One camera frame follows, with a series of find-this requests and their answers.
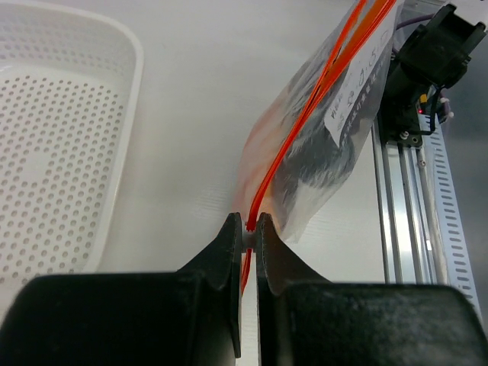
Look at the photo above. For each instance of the clear zip top bag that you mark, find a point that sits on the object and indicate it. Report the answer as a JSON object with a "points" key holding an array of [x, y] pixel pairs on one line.
{"points": [[359, 50]]}

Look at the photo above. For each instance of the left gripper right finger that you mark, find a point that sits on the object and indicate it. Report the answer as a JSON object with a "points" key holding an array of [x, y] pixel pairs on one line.
{"points": [[304, 319]]}

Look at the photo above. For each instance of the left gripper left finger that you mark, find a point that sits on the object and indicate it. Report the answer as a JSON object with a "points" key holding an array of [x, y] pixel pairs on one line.
{"points": [[187, 317]]}

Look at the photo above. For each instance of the grey slotted cable duct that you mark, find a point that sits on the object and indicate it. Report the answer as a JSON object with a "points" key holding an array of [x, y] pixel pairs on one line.
{"points": [[449, 247]]}

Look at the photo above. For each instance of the fake black food piece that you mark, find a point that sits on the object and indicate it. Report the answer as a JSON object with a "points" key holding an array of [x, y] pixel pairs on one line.
{"points": [[315, 159]]}

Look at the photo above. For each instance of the fake orange food piece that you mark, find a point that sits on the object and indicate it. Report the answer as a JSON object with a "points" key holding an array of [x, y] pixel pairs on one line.
{"points": [[257, 162]]}

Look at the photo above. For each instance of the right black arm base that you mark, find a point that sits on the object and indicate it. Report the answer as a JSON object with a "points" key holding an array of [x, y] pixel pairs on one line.
{"points": [[434, 57]]}

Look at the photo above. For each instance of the white perforated plastic basket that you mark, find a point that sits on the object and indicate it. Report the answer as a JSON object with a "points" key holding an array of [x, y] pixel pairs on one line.
{"points": [[70, 82]]}

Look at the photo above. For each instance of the aluminium mounting rail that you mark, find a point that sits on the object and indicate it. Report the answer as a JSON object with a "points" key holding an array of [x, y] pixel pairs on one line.
{"points": [[412, 248]]}

